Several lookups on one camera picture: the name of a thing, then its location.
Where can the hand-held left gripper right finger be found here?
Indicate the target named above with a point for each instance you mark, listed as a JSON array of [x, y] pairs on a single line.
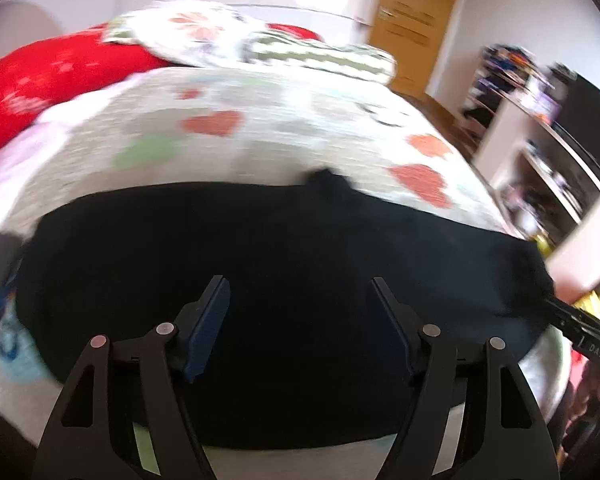
[[397, 322]]

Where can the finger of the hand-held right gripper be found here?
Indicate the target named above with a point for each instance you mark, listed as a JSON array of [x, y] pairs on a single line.
[[572, 314]]

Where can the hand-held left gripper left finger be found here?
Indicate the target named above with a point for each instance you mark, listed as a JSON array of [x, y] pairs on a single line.
[[209, 322]]

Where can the black pants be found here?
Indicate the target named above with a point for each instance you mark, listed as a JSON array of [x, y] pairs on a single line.
[[280, 310]]

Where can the white shelf unit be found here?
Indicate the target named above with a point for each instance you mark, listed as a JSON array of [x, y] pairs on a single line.
[[535, 160]]

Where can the black television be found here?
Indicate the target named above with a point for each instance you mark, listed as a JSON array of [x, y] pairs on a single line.
[[590, 120]]

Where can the heart patterned bed blanket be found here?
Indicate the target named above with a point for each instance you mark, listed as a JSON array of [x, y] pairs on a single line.
[[260, 130]]

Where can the green striped pillow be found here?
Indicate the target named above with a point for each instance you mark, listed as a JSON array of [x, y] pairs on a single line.
[[320, 57]]

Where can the floral pillow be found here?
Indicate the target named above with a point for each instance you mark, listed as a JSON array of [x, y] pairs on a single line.
[[190, 30]]

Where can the red patterned quilt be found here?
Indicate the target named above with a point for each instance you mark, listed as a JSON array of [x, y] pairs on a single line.
[[40, 80]]

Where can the wooden door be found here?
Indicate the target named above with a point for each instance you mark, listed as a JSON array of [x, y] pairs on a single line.
[[412, 25]]

